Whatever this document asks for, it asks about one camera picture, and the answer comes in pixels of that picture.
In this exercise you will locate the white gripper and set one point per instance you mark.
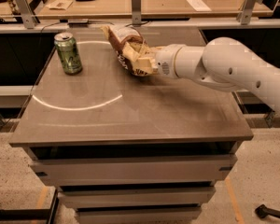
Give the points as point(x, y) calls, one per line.
point(165, 61)

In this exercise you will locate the brown chip bag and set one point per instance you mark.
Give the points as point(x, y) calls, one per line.
point(120, 38)

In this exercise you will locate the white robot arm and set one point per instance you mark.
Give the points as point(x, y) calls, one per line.
point(224, 64)

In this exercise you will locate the green soda can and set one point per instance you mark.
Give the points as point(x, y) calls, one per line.
point(67, 50)

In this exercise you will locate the white paper sheet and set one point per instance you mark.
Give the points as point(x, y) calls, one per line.
point(199, 5)

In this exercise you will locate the grey drawer cabinet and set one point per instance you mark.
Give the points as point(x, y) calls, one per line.
point(120, 148)

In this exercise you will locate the small paper card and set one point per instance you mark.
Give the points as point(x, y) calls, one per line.
point(60, 4)

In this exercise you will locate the black chair base leg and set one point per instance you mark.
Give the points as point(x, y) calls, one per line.
point(263, 211)

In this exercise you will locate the grey metal bracket centre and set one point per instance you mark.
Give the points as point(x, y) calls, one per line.
point(136, 12)

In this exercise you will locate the grey metal bracket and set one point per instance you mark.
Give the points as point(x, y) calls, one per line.
point(27, 15)
point(246, 11)
point(136, 12)

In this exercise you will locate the grey metal bracket left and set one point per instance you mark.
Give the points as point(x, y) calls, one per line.
point(27, 15)

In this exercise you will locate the grey metal bracket right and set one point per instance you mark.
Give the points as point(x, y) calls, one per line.
point(246, 11)

